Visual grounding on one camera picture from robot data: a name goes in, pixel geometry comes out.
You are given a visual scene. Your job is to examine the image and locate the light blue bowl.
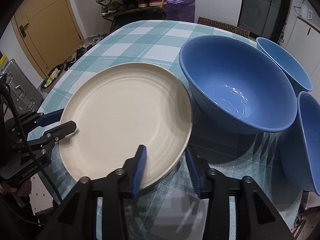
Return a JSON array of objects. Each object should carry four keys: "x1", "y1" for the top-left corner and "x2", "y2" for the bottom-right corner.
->
[{"x1": 256, "y1": 37, "x2": 313, "y2": 95}]

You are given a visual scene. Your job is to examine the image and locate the white electric kettle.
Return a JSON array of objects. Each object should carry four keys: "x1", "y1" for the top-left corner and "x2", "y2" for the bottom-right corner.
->
[{"x1": 300, "y1": 4, "x2": 313, "y2": 20}]

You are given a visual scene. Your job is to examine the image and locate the white kitchen cabinets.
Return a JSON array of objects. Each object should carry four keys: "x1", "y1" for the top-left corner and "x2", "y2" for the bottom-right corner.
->
[{"x1": 281, "y1": 16, "x2": 319, "y2": 87}]

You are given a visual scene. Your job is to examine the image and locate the large dark blue bowl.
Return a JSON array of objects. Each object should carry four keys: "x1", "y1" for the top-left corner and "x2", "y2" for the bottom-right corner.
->
[{"x1": 179, "y1": 35, "x2": 297, "y2": 134}]

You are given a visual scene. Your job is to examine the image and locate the patterned cardboard box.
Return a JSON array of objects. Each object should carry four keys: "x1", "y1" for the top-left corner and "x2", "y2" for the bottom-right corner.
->
[{"x1": 197, "y1": 17, "x2": 250, "y2": 38}]

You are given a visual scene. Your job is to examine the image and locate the teal checked tablecloth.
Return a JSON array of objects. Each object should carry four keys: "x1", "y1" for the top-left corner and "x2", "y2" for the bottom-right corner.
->
[{"x1": 39, "y1": 20, "x2": 302, "y2": 239}]

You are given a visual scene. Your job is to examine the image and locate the silver suitcase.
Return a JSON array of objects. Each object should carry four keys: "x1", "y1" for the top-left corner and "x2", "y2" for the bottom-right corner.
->
[{"x1": 2, "y1": 59, "x2": 43, "y2": 114}]

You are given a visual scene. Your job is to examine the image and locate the cream plate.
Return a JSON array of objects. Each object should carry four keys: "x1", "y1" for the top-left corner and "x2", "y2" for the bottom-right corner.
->
[{"x1": 59, "y1": 62, "x2": 193, "y2": 189}]

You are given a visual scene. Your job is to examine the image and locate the black glass door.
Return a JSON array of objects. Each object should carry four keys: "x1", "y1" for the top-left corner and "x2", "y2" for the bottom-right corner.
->
[{"x1": 238, "y1": 0, "x2": 291, "y2": 43}]

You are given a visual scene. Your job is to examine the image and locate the person left hand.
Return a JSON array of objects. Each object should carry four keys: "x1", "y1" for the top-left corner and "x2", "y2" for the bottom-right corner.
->
[{"x1": 0, "y1": 179, "x2": 31, "y2": 200}]

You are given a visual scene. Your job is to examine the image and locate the white trash bin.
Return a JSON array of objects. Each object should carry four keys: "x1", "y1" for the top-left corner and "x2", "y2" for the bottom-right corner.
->
[{"x1": 40, "y1": 64, "x2": 64, "y2": 91}]

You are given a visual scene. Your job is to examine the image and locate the wooden door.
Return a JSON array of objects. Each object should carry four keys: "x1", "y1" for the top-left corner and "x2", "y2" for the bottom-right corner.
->
[{"x1": 11, "y1": 0, "x2": 84, "y2": 78}]

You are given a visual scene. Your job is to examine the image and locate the purple plastic bag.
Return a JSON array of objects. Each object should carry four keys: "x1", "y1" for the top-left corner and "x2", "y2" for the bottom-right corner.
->
[{"x1": 165, "y1": 0, "x2": 196, "y2": 23}]

